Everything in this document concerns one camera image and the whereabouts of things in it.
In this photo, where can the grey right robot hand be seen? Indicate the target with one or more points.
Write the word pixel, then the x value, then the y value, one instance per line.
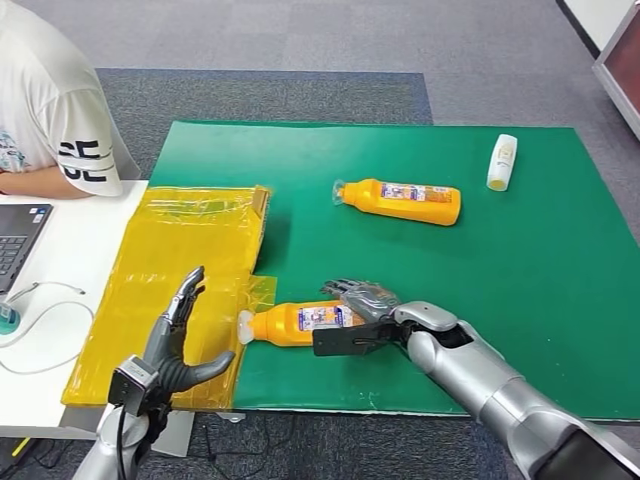
pixel 370 301

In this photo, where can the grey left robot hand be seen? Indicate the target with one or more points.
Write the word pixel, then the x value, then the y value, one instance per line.
pixel 167 351

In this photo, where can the orange bottle with green label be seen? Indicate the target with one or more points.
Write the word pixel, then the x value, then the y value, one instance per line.
pixel 280 324

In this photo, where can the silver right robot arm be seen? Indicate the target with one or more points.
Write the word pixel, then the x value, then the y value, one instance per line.
pixel 490 384

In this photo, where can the orange bottle with clear cap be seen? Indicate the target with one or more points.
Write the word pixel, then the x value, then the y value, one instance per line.
pixel 400 205

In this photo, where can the small white bottle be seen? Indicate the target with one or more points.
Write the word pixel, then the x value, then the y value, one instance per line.
pixel 501 162

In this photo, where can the yellow taped cardboard sheet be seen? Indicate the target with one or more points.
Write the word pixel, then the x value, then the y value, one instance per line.
pixel 164 265

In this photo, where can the white desk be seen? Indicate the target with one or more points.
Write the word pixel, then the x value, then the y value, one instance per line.
pixel 75 238

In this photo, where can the green table mat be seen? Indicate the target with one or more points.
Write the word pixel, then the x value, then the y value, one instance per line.
pixel 500 298

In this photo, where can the teal round object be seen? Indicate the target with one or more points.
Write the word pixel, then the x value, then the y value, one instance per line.
pixel 7 321

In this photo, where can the yellow tape strip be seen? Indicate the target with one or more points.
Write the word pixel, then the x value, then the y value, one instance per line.
pixel 20 448

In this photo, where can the grey laptop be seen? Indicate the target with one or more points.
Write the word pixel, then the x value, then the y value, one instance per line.
pixel 20 238

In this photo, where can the person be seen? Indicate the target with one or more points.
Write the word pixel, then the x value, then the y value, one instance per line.
pixel 45 99

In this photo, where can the white cabinet with brown panel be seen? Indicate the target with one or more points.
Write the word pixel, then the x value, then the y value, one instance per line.
pixel 625 66

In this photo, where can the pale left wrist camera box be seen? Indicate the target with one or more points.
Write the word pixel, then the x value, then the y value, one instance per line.
pixel 130 383

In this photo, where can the small white bracket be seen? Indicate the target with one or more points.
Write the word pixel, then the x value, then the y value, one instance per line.
pixel 230 417

